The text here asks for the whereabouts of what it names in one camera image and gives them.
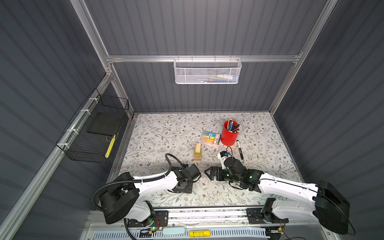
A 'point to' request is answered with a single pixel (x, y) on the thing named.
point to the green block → (197, 154)
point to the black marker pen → (240, 150)
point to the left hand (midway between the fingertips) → (187, 189)
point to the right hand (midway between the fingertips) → (211, 173)
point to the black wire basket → (90, 134)
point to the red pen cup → (228, 138)
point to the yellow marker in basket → (110, 146)
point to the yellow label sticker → (200, 233)
